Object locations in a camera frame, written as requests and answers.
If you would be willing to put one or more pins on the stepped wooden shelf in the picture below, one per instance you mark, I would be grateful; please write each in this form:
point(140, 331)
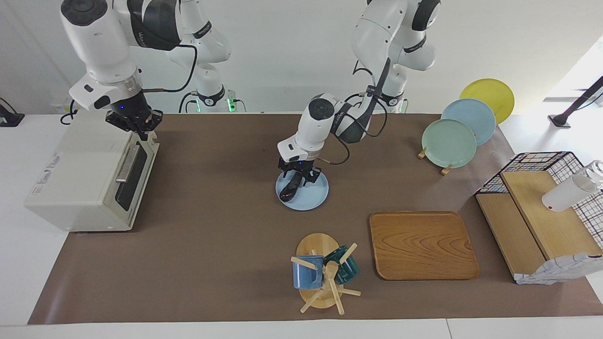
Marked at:
point(551, 221)

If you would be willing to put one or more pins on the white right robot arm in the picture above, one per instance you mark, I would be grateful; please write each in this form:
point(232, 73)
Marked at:
point(99, 42)

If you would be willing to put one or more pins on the cream toaster oven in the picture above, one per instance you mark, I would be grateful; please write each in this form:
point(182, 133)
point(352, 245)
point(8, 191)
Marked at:
point(80, 179)

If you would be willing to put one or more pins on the wooden mug tree stand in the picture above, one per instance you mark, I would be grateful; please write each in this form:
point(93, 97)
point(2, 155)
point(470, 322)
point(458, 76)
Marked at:
point(318, 245)

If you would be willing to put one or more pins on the marble patterned liner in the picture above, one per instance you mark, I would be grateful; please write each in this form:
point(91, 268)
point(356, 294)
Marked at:
point(556, 270)

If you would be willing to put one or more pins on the black angled stand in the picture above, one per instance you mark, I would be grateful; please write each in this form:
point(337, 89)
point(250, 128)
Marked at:
point(560, 120)

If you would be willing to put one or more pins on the blue mug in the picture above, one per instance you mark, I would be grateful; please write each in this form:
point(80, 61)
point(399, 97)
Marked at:
point(306, 277)

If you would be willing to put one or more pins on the brown table mat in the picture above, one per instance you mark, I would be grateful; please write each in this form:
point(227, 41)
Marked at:
point(212, 212)

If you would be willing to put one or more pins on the wooden plate rack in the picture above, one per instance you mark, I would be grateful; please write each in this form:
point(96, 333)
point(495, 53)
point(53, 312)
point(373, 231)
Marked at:
point(446, 170)

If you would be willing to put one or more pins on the yellow plate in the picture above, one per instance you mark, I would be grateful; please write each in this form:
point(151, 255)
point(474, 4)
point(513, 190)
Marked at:
point(490, 92)

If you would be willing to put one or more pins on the light blue flat plate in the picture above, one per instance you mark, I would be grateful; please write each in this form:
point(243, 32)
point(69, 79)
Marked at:
point(313, 197)

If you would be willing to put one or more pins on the rectangular wooden tray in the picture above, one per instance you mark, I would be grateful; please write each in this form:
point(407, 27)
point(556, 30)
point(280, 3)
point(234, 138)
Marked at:
point(424, 245)

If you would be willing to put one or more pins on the black clamp base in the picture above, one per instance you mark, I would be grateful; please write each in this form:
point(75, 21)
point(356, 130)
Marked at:
point(9, 120)

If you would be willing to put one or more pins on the light blue racked plate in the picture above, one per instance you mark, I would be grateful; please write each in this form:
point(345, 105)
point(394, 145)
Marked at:
point(476, 115)

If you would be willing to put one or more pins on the white cup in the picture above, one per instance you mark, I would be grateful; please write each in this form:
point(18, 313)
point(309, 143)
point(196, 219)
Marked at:
point(565, 195)

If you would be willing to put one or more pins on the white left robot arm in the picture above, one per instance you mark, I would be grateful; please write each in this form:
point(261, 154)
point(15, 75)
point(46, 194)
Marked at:
point(377, 33)

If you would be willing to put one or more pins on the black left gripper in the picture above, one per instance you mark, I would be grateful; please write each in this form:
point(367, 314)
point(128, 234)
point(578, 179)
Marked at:
point(299, 167)

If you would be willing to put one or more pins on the mint green plate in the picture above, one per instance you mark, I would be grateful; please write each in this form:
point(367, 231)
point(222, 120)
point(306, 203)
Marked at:
point(447, 143)

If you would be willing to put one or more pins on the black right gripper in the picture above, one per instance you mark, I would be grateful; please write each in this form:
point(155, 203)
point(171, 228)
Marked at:
point(132, 106)

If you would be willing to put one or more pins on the dark purple eggplant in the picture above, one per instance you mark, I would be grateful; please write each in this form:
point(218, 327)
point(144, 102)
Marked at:
point(288, 192)

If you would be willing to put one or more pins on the dark green mug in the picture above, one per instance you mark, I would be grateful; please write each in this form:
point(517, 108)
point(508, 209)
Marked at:
point(348, 270)

